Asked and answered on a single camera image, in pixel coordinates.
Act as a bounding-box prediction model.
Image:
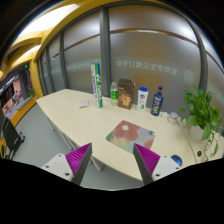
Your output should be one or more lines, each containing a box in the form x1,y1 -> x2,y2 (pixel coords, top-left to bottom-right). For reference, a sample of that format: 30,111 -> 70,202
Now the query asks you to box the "potted green plant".
181,86 -> 223,161

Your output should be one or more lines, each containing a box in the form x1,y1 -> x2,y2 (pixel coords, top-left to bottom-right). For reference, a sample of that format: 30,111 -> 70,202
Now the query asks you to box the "green clear plastic bottle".
110,82 -> 118,106

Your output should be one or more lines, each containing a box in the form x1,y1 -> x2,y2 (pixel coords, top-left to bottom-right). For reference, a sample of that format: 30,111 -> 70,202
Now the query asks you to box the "small white jar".
168,112 -> 178,124

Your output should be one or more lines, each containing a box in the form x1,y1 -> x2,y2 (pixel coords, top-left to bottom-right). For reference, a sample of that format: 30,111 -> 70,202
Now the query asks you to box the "tall shuttlecock tube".
91,63 -> 103,108

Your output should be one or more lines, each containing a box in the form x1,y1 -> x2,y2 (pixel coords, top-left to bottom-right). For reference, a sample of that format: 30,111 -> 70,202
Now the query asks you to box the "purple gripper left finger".
65,143 -> 92,185

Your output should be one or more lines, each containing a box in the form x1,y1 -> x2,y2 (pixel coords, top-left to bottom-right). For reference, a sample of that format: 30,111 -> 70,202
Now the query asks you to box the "dark blue bottle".
151,86 -> 164,116

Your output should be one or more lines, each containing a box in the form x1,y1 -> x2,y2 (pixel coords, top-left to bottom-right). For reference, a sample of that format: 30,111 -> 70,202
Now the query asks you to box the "black office chair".
0,110 -> 25,160

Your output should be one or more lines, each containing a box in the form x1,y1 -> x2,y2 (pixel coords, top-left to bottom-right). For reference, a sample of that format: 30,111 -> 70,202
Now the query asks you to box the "brown paper box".
118,79 -> 135,109

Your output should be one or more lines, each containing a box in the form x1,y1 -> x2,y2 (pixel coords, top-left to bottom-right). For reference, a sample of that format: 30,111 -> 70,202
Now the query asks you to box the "floral mouse pad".
106,120 -> 156,153

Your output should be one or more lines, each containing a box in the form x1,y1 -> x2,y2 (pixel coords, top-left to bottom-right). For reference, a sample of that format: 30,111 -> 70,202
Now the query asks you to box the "white shampoo bottle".
137,87 -> 148,112

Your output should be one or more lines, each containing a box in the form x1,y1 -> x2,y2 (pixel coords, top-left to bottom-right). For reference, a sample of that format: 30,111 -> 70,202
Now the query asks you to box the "small white packet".
79,101 -> 90,108

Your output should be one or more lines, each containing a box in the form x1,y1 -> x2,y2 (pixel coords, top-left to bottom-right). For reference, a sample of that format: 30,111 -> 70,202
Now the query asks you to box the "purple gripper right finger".
133,144 -> 160,185

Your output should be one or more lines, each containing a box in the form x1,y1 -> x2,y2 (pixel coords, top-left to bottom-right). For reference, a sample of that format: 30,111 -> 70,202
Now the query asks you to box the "blue computer mouse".
171,155 -> 183,167

